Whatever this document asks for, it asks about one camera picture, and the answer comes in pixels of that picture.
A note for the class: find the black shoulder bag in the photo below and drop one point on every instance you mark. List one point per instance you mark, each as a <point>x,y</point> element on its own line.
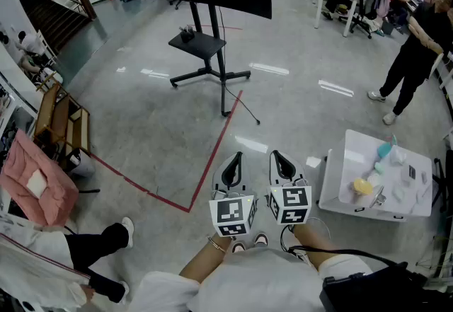
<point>382,289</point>

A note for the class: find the dark wooden staircase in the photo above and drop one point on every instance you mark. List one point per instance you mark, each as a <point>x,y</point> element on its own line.
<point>53,20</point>

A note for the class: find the black wheeled television stand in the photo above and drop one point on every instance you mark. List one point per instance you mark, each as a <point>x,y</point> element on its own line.
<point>198,45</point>

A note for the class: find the yellow round item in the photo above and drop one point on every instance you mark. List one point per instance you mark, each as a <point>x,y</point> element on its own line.
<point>363,186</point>

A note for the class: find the teal plastic item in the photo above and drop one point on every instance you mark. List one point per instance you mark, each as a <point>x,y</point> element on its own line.
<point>385,150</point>

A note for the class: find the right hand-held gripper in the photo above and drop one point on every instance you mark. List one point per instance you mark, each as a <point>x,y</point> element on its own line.
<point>290,202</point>

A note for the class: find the person's left forearm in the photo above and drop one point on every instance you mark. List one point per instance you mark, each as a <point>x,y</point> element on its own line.
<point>205,261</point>

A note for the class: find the red floor tape line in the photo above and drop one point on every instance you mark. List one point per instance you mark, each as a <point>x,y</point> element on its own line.
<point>212,158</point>

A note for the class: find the white cart table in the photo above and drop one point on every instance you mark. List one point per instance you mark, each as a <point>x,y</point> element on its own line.
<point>368,162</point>

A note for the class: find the pink backpack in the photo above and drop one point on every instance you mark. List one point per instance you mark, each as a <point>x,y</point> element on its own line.
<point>382,4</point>

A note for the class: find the person's white shirt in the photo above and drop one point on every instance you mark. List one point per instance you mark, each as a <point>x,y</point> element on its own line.
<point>255,282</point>

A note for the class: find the person's left shoe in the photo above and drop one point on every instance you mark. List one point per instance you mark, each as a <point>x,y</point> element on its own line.
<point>239,247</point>

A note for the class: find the small dark box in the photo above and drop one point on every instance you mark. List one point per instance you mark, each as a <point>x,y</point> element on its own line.
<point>412,172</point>

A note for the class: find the person's shoe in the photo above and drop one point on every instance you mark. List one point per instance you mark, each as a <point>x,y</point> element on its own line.
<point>260,239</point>
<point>239,247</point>

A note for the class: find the wooden folding chair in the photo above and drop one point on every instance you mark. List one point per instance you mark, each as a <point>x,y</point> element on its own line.
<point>60,119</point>

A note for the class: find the white container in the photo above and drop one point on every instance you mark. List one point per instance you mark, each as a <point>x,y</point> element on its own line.
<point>83,165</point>

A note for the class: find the black pen holder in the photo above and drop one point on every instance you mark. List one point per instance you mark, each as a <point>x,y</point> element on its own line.
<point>187,35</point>

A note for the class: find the person's right shoe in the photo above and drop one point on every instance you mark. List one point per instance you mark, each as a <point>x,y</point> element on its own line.
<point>260,239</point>

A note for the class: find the black office chair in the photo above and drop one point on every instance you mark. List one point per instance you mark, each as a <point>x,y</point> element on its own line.
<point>366,17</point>

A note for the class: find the person's right forearm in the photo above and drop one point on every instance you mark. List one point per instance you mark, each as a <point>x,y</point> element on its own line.
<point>315,243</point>

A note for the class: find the mint green small item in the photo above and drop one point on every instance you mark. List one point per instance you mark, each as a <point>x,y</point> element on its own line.
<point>380,167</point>

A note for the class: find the pink quilted cloth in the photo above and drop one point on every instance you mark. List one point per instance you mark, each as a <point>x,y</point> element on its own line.
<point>21,169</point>

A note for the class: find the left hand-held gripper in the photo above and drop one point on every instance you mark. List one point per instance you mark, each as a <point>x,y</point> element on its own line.
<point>226,209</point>

